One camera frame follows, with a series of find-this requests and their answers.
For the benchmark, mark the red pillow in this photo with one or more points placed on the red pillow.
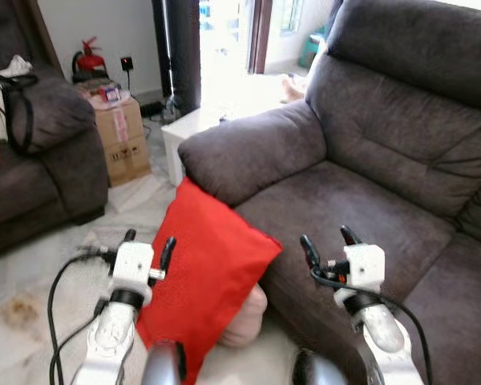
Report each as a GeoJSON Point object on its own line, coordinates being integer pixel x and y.
{"type": "Point", "coordinates": [208, 273]}

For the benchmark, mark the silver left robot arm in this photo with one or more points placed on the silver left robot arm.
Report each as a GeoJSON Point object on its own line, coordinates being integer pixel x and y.
{"type": "Point", "coordinates": [112, 337]}

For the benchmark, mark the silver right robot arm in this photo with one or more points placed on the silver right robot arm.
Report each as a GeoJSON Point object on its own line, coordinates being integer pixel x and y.
{"type": "Point", "coordinates": [385, 337]}

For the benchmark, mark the dark brown two-seat sofa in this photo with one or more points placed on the dark brown two-seat sofa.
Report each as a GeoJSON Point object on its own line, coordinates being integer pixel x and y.
{"type": "Point", "coordinates": [369, 160]}

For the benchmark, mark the pink pillow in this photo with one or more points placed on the pink pillow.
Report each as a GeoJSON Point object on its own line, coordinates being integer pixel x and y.
{"type": "Point", "coordinates": [244, 321]}

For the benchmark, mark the dark brown fabric sofa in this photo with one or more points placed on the dark brown fabric sofa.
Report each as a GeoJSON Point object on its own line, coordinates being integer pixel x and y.
{"type": "Point", "coordinates": [32, 184]}

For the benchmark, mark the brown cardboard box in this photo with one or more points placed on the brown cardboard box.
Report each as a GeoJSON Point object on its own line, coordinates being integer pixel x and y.
{"type": "Point", "coordinates": [120, 152]}

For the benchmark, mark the grey robot left leg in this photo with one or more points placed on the grey robot left leg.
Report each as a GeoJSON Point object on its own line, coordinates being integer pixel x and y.
{"type": "Point", "coordinates": [164, 365]}

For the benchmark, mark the grey robot leg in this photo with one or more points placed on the grey robot leg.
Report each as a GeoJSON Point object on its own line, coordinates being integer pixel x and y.
{"type": "Point", "coordinates": [317, 370]}
{"type": "Point", "coordinates": [164, 365]}

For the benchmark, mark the grey robot right leg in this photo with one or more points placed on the grey robot right leg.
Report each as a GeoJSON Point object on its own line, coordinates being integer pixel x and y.
{"type": "Point", "coordinates": [317, 370]}

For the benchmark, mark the white side table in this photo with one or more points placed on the white side table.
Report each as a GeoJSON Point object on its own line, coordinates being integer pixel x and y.
{"type": "Point", "coordinates": [180, 136]}

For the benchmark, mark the small printed packet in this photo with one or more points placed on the small printed packet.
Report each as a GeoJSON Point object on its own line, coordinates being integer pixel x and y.
{"type": "Point", "coordinates": [109, 93]}

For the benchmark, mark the red fire extinguisher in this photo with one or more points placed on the red fire extinguisher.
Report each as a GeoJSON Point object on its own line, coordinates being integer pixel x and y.
{"type": "Point", "coordinates": [90, 62]}

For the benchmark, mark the black tall column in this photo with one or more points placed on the black tall column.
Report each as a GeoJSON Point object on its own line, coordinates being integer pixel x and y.
{"type": "Point", "coordinates": [183, 56]}

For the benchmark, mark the teal plastic chair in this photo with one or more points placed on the teal plastic chair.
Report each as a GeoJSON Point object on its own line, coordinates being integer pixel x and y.
{"type": "Point", "coordinates": [311, 52]}

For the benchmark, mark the white crumpled cloth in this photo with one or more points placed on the white crumpled cloth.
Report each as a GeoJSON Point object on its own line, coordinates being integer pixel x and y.
{"type": "Point", "coordinates": [16, 66]}

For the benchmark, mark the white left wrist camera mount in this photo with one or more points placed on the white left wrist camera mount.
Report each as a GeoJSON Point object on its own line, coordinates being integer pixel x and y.
{"type": "Point", "coordinates": [132, 269]}

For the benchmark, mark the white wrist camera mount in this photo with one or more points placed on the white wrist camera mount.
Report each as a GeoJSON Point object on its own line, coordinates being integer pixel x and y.
{"type": "Point", "coordinates": [132, 269]}
{"type": "Point", "coordinates": [365, 269]}

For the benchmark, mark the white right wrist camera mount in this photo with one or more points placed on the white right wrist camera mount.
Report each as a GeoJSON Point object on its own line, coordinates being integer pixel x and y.
{"type": "Point", "coordinates": [365, 269]}

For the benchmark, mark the black wall plug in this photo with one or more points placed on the black wall plug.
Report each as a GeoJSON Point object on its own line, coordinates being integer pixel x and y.
{"type": "Point", "coordinates": [127, 63]}

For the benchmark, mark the brown door frame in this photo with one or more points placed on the brown door frame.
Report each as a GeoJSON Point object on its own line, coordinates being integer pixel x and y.
{"type": "Point", "coordinates": [260, 36]}

